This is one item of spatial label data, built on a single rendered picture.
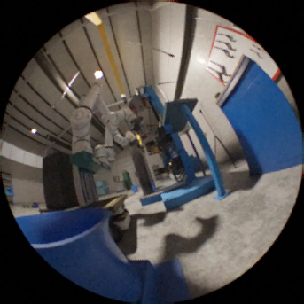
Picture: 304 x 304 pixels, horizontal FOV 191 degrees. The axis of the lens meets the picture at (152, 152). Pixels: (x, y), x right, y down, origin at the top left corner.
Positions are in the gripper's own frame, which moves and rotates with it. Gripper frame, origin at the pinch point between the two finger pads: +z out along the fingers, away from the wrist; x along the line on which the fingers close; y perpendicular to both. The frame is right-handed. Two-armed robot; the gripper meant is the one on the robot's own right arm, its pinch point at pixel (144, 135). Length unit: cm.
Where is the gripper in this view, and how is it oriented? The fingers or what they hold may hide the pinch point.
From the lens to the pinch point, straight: 80.1
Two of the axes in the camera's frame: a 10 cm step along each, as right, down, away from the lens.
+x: 3.2, -2.6, -9.1
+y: -7.2, 5.6, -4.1
